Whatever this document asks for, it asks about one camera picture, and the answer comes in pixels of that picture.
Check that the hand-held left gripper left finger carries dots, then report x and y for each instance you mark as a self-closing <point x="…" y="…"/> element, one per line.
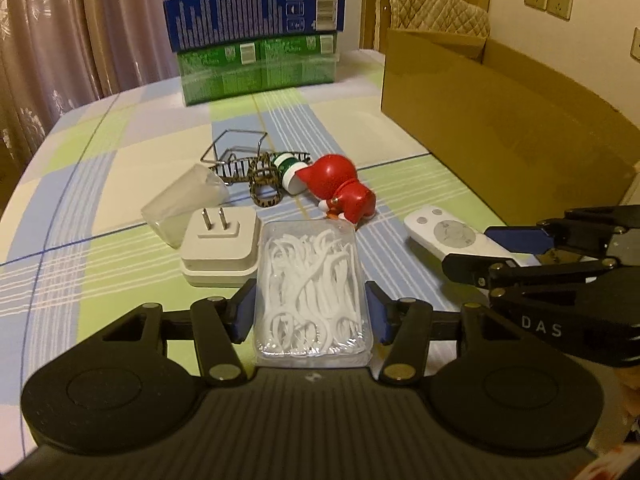
<point x="245" y="310"/>

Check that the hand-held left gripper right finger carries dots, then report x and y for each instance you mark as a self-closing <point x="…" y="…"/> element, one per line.
<point x="376" y="317"/>

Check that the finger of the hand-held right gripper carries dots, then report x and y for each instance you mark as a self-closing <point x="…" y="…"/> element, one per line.
<point x="517" y="240"/>
<point x="470" y="270"/>

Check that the white remote control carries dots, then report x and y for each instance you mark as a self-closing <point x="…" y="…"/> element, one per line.
<point x="450" y="232"/>

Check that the white power adapter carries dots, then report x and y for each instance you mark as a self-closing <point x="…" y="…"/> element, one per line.
<point x="220" y="250"/>

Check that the clear floss pick box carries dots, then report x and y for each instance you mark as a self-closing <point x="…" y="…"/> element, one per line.
<point x="310" y="290"/>

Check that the brown cardboard box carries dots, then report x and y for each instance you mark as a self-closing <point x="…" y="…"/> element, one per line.
<point x="490" y="125"/>

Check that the clear plastic cup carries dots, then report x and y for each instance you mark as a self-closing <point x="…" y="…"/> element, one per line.
<point x="175" y="205"/>

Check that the leopard print hair band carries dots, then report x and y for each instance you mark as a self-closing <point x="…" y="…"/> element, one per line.
<point x="265" y="180"/>

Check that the red toy figure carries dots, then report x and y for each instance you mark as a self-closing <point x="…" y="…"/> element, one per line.
<point x="340" y="180"/>

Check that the white bottle green cap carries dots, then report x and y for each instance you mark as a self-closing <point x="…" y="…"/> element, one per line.
<point x="292" y="172"/>

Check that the light green carton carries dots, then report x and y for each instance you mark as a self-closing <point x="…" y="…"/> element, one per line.
<point x="260" y="67"/>

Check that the quilted beige chair cover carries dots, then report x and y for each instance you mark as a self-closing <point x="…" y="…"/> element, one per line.
<point x="435" y="10"/>

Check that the blue carton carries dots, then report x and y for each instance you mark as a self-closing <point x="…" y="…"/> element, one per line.
<point x="250" y="15"/>

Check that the pink patterned curtain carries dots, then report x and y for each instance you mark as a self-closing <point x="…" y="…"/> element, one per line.
<point x="75" y="35"/>

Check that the beige round-port wall socket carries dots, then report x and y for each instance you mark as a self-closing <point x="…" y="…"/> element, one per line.
<point x="636" y="44"/>

